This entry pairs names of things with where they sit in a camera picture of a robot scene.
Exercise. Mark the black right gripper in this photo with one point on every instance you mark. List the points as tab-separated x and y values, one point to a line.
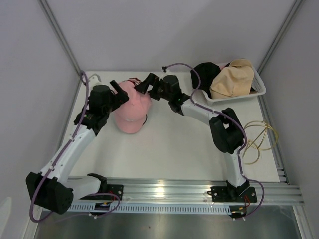
150	79

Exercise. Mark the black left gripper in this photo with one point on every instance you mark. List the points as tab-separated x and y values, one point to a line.
119	98

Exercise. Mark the red baseball cap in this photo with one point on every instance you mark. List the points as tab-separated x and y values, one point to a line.
135	81

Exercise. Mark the pink baseball cap white logo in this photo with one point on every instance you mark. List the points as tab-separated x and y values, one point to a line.
130	116

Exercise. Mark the black baseball cap gold logo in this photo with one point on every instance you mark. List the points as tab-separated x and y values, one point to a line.
204	75

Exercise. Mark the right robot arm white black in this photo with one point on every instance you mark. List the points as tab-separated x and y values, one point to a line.
227	132

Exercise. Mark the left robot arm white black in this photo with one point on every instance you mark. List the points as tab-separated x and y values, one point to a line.
49	188

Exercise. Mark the beige baseball cap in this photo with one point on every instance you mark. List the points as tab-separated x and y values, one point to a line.
233	80

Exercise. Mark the white plastic basket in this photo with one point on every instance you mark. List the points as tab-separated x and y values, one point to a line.
257	85

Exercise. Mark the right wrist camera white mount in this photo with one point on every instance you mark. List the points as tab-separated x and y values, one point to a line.
165	71

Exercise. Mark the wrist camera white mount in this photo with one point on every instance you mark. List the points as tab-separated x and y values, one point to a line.
165	71
95	79

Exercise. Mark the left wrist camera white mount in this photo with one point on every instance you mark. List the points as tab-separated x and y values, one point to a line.
95	79

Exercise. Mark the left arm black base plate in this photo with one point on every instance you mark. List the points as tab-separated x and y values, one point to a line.
112	191

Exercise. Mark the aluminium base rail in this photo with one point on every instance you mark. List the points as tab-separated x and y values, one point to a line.
153	191

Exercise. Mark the white slotted cable duct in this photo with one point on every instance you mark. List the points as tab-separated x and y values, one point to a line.
204	209

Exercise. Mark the left aluminium corner post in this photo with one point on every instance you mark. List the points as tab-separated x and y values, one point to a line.
52	20

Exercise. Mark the aluminium corner post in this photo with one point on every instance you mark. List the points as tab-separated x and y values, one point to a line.
296	6
52	20

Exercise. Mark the beige wire hat stand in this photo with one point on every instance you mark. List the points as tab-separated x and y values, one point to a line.
257	142

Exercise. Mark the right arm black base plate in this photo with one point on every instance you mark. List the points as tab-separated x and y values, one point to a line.
225	194

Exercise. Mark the right aluminium corner post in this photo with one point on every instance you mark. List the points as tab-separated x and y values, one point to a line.
296	6

